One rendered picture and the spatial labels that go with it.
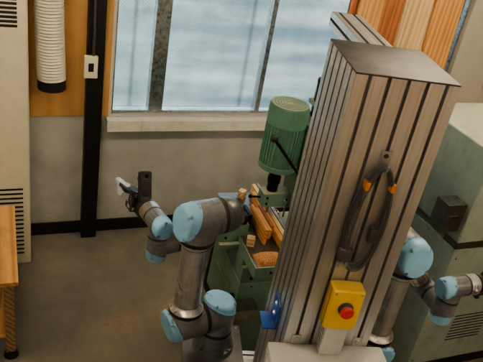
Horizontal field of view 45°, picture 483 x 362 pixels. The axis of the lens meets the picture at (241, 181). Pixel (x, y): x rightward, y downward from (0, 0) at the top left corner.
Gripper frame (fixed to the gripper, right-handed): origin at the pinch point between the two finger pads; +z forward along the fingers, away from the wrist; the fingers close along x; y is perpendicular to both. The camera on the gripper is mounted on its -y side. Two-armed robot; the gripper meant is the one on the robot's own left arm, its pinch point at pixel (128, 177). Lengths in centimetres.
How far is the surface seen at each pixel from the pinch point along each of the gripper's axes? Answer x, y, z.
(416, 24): 231, -66, 85
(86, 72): 26, 2, 125
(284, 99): 66, -36, 2
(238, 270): 56, 41, -15
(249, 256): 53, 27, -23
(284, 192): 78, 6, -5
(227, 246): 50, 31, -10
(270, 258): 58, 24, -30
